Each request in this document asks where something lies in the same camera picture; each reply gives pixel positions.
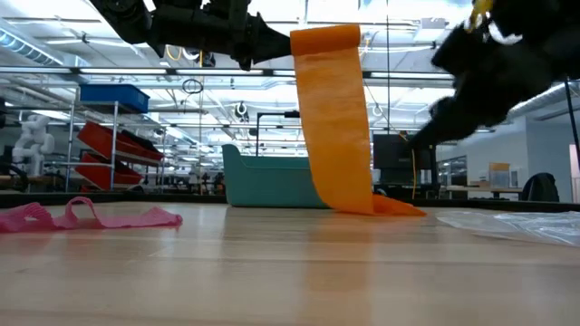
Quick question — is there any black flat monitor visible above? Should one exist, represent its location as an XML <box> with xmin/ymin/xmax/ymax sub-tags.
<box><xmin>372</xmin><ymin>133</ymin><xmax>440</xmax><ymax>186</ymax></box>

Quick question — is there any black angled stand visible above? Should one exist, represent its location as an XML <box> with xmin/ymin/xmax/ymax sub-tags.
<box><xmin>255</xmin><ymin>110</ymin><xmax>302</xmax><ymax>158</ymax></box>

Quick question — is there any teal plastic bin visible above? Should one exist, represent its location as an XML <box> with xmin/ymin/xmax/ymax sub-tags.
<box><xmin>220</xmin><ymin>143</ymin><xmax>332</xmax><ymax>209</ymax></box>

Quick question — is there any orange elastic bandage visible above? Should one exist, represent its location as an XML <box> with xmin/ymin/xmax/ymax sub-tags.
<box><xmin>289</xmin><ymin>23</ymin><xmax>428</xmax><ymax>217</ymax></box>

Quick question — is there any yellow hanging cable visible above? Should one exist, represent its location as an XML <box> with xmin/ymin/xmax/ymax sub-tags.
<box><xmin>398</xmin><ymin>130</ymin><xmax>417</xmax><ymax>200</ymax></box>

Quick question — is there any blue plastic storage bin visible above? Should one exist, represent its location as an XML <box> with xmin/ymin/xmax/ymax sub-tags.
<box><xmin>79</xmin><ymin>83</ymin><xmax>150</xmax><ymax>114</ymax></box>

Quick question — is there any yellow tape label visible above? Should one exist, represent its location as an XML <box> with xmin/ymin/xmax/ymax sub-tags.
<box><xmin>468</xmin><ymin>0</ymin><xmax>494</xmax><ymax>31</ymax></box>

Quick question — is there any red plastic storage bin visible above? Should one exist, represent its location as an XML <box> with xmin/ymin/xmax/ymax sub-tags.
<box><xmin>75</xmin><ymin>120</ymin><xmax>165</xmax><ymax>163</ymax></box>
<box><xmin>73</xmin><ymin>151</ymin><xmax>145</xmax><ymax>191</ymax></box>

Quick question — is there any black office chair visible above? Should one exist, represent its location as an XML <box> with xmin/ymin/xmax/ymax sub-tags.
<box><xmin>519</xmin><ymin>172</ymin><xmax>561</xmax><ymax>204</ymax></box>

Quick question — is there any grey metal shelf rack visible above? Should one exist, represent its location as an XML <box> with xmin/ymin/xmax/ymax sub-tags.
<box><xmin>43</xmin><ymin>85</ymin><xmax>169</xmax><ymax>194</ymax></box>

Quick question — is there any pink elastic bandage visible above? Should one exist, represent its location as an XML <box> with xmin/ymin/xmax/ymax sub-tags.
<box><xmin>0</xmin><ymin>196</ymin><xmax>184</xmax><ymax>235</ymax></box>

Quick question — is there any black ceiling cable reel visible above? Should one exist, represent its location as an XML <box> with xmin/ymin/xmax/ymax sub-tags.
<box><xmin>198</xmin><ymin>49</ymin><xmax>218</xmax><ymax>68</ymax></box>

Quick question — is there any white robot figure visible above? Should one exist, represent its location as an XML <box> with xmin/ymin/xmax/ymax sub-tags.
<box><xmin>11</xmin><ymin>114</ymin><xmax>56</xmax><ymax>178</ymax></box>

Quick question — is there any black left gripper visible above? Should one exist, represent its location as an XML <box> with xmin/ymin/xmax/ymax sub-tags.
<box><xmin>149</xmin><ymin>0</ymin><xmax>292</xmax><ymax>72</ymax></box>

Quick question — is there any black aluminium table frame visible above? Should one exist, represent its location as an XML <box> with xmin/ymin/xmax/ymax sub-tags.
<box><xmin>0</xmin><ymin>190</ymin><xmax>580</xmax><ymax>214</ymax></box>

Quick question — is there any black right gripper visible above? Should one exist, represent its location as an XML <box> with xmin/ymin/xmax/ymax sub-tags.
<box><xmin>407</xmin><ymin>17</ymin><xmax>558</xmax><ymax>150</ymax></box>

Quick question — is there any thin black pole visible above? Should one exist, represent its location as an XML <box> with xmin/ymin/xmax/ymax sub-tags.
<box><xmin>563</xmin><ymin>76</ymin><xmax>580</xmax><ymax>159</ymax></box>

